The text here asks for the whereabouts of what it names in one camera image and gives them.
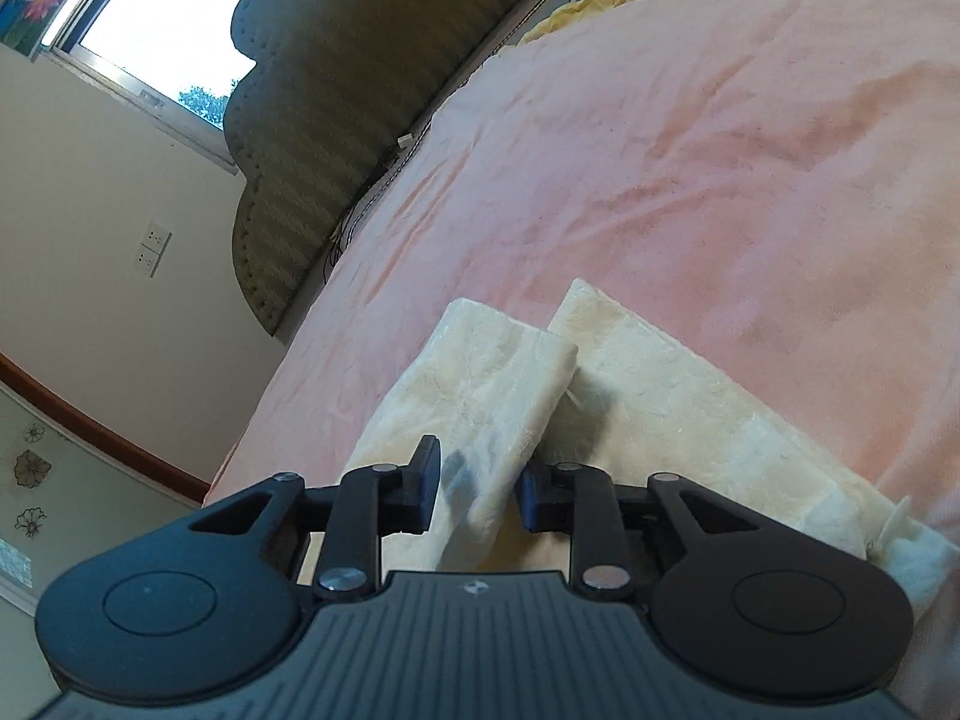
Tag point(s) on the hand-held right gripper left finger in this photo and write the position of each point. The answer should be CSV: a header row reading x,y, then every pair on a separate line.
x,y
426,484

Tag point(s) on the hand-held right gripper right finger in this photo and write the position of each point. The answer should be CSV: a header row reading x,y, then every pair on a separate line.
x,y
529,499

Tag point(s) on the cream towel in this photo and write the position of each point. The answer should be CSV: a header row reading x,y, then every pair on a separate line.
x,y
675,405

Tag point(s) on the wardrobe door with flower decals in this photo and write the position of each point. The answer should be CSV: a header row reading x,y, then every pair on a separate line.
x,y
67,480

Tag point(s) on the pink floral blanket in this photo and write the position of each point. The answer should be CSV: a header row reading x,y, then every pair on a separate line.
x,y
675,165

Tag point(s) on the green padded headboard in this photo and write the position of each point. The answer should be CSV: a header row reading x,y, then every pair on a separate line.
x,y
337,90

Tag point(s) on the wooden wardrobe frame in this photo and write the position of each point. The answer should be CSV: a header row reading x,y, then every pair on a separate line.
x,y
112,442

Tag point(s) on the white wall socket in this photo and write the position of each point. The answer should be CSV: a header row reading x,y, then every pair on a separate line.
x,y
153,250

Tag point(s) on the aluminium frame window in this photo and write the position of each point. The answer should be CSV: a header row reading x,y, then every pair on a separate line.
x,y
165,22

